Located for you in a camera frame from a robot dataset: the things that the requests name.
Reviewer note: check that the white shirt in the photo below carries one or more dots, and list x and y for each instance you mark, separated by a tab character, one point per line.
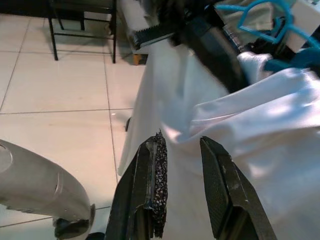
250	137

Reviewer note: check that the black folding chair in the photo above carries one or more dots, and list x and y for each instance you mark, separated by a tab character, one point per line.
53	45

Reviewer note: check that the black robot foot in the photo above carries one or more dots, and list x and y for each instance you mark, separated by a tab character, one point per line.
96	236

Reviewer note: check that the silver robot leg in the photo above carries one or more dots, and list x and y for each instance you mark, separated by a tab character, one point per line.
37	180

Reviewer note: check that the blue plastic hanger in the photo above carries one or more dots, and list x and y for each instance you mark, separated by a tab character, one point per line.
290	17
295	62

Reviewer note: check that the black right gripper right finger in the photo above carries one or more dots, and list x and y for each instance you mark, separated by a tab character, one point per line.
225	195

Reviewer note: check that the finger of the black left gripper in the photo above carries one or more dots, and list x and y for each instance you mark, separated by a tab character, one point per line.
220	60

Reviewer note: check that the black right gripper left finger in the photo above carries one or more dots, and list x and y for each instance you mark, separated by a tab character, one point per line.
140	190

